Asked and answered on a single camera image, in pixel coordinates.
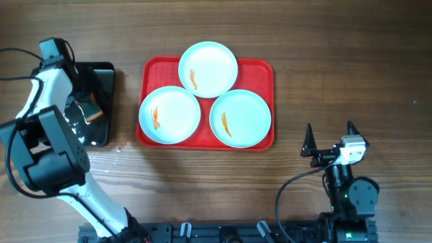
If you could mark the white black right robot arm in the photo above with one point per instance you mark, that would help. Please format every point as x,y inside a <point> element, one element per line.
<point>352,199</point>

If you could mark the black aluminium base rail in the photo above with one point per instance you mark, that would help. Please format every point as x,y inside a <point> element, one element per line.
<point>219,233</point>

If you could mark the white plate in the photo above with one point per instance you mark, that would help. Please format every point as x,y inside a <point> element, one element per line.
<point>169,115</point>
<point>208,69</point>
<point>240,118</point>

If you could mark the white top plate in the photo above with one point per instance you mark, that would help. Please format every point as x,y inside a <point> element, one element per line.
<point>208,69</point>

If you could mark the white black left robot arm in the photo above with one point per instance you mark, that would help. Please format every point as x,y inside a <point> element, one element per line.
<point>44,159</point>

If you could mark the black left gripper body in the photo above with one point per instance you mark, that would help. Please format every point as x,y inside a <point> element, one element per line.
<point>85,87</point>

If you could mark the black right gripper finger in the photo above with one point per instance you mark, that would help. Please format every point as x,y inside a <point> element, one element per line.
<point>353,131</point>
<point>309,148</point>

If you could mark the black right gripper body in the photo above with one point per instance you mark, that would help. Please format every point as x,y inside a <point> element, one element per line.
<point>327,157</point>

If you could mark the orange green sponge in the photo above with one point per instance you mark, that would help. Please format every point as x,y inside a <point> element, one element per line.
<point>91,110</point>

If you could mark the black water tray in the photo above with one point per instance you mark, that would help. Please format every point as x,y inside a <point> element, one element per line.
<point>95,133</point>

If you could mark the red plastic tray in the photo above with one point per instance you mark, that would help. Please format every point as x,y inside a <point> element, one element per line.
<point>255,75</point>

